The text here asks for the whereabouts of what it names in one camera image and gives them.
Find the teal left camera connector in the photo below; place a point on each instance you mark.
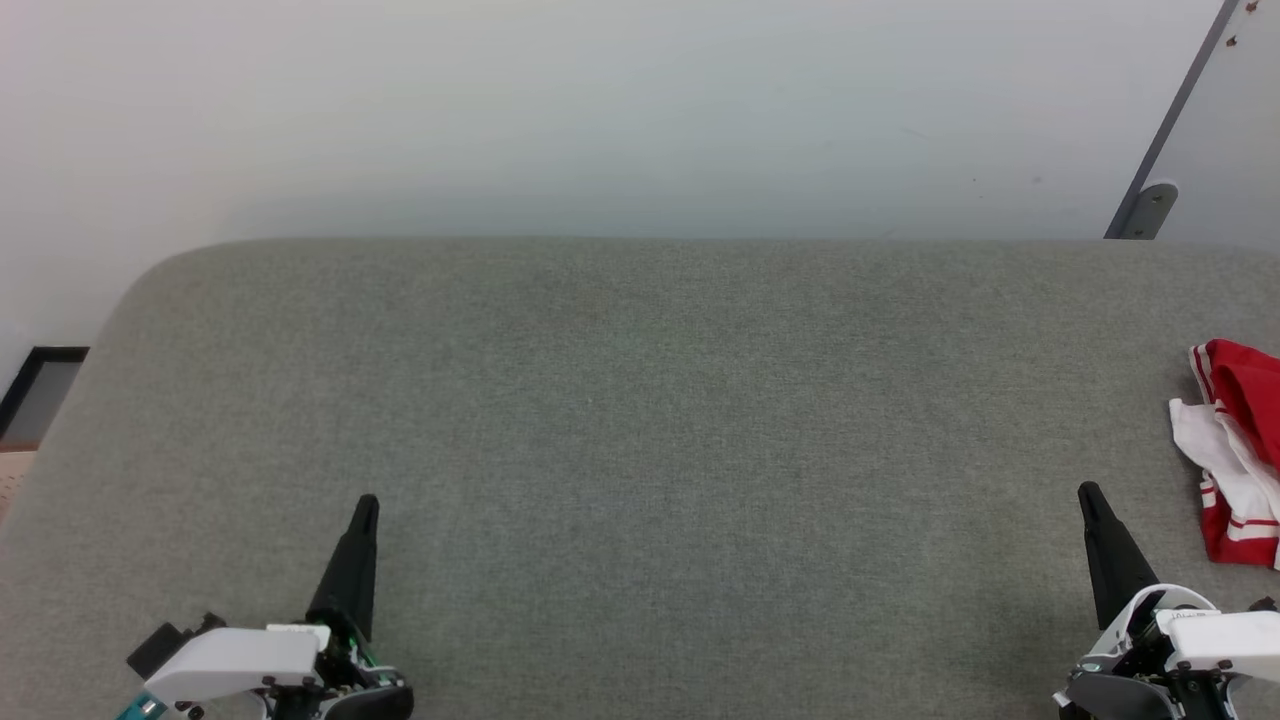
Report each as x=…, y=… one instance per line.
x=138, y=708

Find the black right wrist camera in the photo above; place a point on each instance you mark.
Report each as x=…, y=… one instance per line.
x=1262, y=604

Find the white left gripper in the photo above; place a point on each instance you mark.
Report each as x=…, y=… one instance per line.
x=235, y=660

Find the red white Bulls jersey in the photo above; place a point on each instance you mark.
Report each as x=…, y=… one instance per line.
x=1250, y=400

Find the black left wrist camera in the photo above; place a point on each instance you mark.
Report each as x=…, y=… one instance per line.
x=160, y=643

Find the black framed floor panel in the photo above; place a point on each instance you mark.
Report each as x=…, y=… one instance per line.
x=20, y=385

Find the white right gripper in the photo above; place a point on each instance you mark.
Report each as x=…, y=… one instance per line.
x=1215, y=640

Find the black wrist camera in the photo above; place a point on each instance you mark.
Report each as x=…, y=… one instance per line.
x=160, y=643
x=1262, y=604

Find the grey metal wall bracket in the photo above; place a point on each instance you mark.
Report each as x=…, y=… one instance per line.
x=1150, y=210

